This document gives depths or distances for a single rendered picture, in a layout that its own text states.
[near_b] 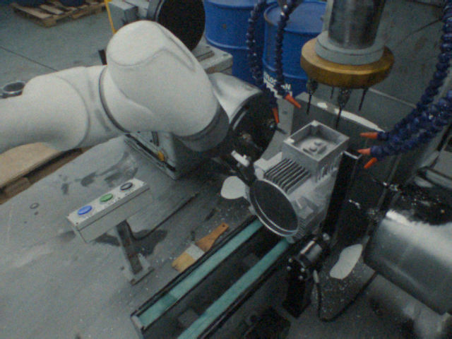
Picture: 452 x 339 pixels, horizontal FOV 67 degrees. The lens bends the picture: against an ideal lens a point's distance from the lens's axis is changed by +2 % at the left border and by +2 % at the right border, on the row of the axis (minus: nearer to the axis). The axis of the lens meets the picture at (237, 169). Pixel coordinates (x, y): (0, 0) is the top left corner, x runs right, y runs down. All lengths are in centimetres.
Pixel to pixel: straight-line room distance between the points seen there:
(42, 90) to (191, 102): 19
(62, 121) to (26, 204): 82
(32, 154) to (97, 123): 217
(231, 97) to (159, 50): 51
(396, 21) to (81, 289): 100
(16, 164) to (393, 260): 234
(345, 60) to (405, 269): 40
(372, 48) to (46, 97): 55
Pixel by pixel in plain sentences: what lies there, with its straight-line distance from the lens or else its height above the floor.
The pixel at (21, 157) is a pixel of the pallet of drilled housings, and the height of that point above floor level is 15.
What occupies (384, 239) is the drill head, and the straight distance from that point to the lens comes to 72.
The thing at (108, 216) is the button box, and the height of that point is 106.
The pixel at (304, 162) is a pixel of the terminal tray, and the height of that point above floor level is 112.
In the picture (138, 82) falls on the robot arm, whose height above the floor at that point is 143.
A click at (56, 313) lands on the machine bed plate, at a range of 101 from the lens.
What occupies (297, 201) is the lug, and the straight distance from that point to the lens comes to 73.
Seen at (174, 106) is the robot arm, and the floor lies 139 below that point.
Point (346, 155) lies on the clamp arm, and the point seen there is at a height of 125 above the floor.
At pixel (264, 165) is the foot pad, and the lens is 82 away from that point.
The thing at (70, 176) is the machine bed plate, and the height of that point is 80.
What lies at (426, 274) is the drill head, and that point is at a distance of 72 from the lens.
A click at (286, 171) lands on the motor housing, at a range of 77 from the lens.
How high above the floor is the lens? 162
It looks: 42 degrees down
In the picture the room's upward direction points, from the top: straight up
